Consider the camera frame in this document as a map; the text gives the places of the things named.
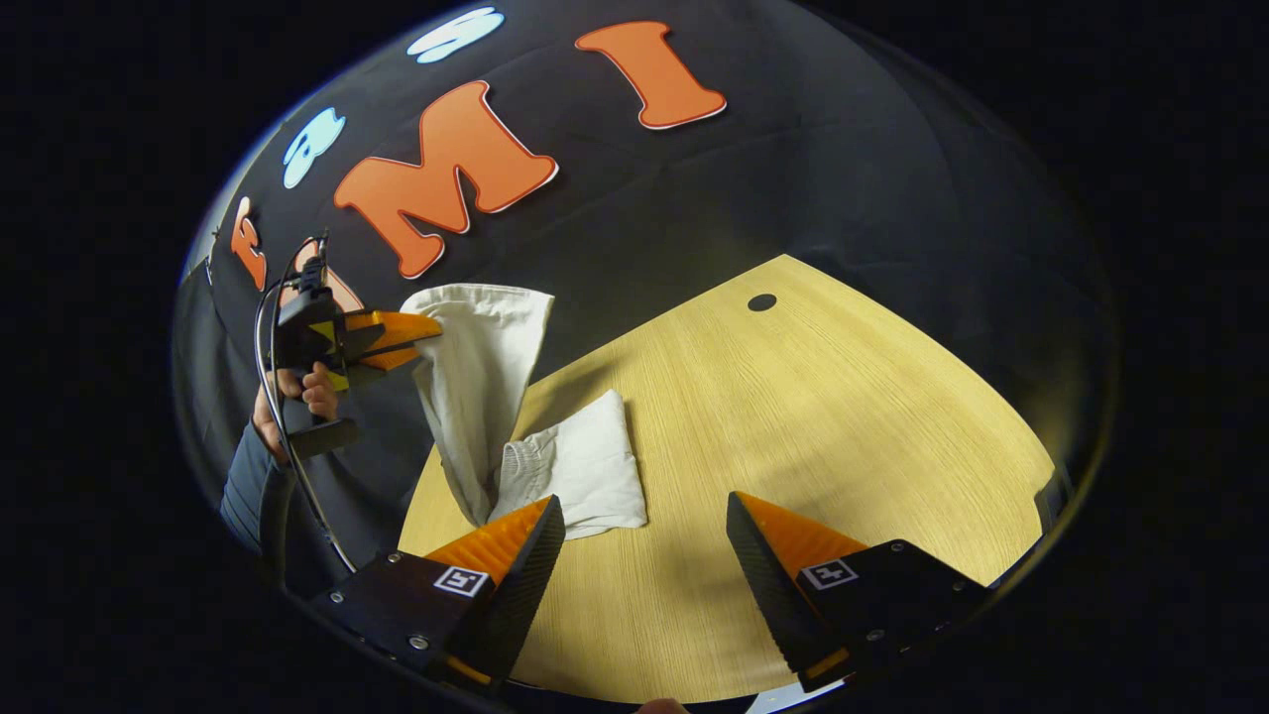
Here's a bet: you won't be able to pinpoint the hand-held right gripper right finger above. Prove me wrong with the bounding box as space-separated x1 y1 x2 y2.
727 491 992 693

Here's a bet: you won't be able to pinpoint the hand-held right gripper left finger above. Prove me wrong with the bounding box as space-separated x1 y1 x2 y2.
312 494 566 692

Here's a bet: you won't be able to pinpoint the white jeans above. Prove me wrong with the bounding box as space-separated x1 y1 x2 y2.
400 284 650 541

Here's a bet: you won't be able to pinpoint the black cable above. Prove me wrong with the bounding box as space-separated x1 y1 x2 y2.
253 236 358 576

